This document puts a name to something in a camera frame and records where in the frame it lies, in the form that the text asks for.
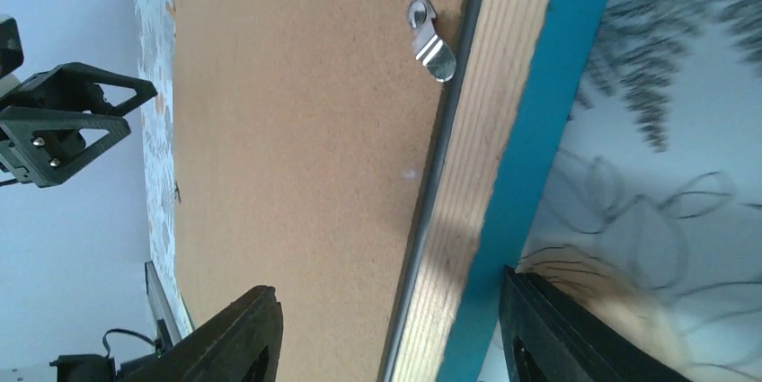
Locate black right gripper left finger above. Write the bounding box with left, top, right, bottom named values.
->
left=126, top=285, right=284, bottom=382

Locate aluminium mounting rail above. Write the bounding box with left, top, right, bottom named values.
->
left=144, top=261, right=195, bottom=350

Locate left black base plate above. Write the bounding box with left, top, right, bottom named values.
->
left=49, top=328, right=174, bottom=382

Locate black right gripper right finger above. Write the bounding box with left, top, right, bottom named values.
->
left=499, top=266, right=687, bottom=382

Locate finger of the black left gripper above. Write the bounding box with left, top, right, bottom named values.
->
left=1, top=107, right=130, bottom=188
left=1, top=62, right=158, bottom=117

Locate wooden picture frame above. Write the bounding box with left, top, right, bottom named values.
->
left=377, top=0, right=606, bottom=381

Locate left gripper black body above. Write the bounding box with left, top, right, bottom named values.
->
left=0, top=14, right=25, bottom=184

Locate brown backing board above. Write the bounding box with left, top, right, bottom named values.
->
left=173, top=0, right=462, bottom=381

